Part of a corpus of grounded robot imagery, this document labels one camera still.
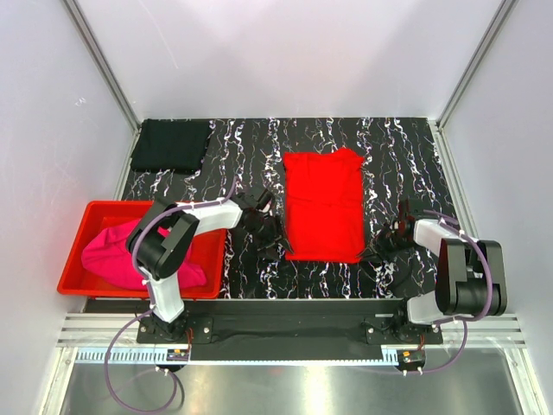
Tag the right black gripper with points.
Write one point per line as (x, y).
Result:
(375, 249)

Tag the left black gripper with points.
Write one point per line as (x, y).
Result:
(264, 246)

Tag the red t shirt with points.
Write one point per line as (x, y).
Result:
(324, 206)

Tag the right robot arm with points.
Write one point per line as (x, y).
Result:
(469, 283)

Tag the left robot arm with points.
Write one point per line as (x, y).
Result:
(160, 242)

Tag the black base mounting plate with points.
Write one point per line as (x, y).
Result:
(282, 331)

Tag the right connector box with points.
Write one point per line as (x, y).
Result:
(415, 357)

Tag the connector box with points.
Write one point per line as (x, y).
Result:
(178, 354)
(415, 357)

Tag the left connector box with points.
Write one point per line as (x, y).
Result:
(178, 354)

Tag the folded black t shirt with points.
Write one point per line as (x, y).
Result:
(179, 145)

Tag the pink t shirt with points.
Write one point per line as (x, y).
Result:
(107, 257)

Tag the red plastic bin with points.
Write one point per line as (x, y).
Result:
(209, 253)

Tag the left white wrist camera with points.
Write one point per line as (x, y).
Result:
(264, 202)

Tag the aluminium frame rail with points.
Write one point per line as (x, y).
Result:
(92, 334)

